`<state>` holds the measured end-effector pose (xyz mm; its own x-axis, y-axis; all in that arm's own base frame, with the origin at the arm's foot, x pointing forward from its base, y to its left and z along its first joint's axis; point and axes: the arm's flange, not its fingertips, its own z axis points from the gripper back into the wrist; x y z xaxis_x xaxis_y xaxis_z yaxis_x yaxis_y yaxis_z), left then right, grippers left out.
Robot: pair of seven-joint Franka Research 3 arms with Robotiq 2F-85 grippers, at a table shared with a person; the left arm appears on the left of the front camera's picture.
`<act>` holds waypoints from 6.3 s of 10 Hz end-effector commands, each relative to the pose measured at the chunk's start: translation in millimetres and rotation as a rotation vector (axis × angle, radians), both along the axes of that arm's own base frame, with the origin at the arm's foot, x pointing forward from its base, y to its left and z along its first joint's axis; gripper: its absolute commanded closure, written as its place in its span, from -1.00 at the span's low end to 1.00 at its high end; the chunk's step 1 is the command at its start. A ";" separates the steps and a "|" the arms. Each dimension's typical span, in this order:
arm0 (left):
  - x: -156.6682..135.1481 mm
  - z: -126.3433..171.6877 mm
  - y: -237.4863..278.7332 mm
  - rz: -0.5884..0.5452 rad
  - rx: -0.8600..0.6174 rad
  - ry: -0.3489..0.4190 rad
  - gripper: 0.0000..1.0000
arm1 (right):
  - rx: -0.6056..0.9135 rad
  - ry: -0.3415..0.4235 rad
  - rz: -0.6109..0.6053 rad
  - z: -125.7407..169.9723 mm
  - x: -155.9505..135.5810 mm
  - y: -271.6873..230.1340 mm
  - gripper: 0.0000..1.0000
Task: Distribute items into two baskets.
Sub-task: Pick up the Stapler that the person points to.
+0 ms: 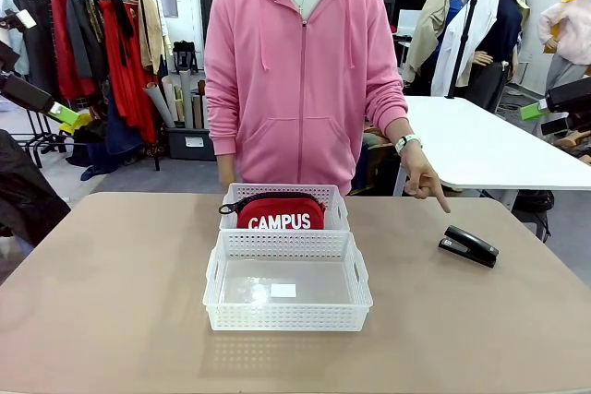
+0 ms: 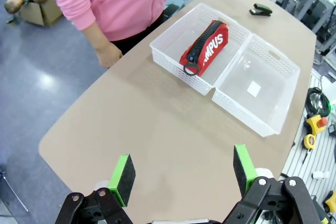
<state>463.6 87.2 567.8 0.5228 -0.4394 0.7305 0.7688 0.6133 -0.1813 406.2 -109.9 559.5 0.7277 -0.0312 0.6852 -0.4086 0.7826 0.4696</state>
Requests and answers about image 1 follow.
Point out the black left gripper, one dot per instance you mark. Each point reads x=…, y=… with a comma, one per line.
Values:
x=7, y=59

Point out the red CAMPUS pencil case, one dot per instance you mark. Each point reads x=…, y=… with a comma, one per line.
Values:
x=281, y=214

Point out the person's left forearm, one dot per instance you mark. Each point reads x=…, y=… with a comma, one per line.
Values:
x=388, y=112

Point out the person's right forearm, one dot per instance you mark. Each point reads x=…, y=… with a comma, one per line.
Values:
x=221, y=122

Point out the person's left hand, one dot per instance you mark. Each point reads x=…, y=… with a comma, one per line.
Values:
x=422, y=177

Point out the person's right hand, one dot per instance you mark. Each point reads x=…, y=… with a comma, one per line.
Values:
x=227, y=172

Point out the beige mannequin hand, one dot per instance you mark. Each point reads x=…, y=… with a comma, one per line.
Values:
x=575, y=139

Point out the dark grey coat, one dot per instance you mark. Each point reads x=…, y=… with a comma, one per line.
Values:
x=39, y=52

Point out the light blue coat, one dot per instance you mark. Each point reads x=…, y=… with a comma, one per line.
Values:
x=14, y=43

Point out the red jacket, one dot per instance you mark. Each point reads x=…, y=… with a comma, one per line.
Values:
x=62, y=48

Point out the yellow bag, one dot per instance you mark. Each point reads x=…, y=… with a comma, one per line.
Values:
x=80, y=124

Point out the pink fuzzy sweater mannequin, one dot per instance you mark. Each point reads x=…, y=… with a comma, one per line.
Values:
x=572, y=25

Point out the charcoal jacket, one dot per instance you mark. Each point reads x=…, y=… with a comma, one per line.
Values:
x=85, y=39

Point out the white table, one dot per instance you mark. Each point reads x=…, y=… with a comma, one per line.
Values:
x=480, y=145

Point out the navy dressed mannequin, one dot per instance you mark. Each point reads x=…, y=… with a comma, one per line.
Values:
x=505, y=25

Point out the black fabric cover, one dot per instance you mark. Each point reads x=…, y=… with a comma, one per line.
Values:
x=23, y=191

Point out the navy blue cloth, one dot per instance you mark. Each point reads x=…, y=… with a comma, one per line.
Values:
x=117, y=135

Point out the long red dress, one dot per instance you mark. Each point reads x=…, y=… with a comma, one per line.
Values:
x=131, y=94

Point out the white lab coat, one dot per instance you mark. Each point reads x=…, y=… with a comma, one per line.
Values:
x=475, y=43

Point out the black scarf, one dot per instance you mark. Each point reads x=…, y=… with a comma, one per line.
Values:
x=121, y=29

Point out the black tripod pole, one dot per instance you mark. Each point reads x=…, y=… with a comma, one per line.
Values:
x=464, y=43

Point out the grey paper roll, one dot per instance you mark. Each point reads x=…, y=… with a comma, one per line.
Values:
x=159, y=103

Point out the beige garment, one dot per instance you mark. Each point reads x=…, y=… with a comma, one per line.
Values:
x=148, y=29

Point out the black stapler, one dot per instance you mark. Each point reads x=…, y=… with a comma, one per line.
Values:
x=471, y=246

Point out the white wristwatch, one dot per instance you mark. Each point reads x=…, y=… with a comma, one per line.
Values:
x=408, y=142

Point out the beige trench coat mannequin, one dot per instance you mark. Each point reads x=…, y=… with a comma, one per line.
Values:
x=431, y=29

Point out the grey storage bin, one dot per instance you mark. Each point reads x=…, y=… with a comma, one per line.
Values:
x=191, y=144

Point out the white chair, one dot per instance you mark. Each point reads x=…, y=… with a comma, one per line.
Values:
x=408, y=22

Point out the white perforated plastic basket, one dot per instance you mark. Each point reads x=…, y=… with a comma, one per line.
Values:
x=286, y=315
x=337, y=205

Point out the person in pink hoodie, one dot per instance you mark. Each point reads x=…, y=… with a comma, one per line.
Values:
x=277, y=103

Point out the white basket sticker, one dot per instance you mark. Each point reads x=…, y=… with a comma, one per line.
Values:
x=283, y=290

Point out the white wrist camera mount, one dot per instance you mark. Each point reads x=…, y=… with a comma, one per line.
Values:
x=25, y=19

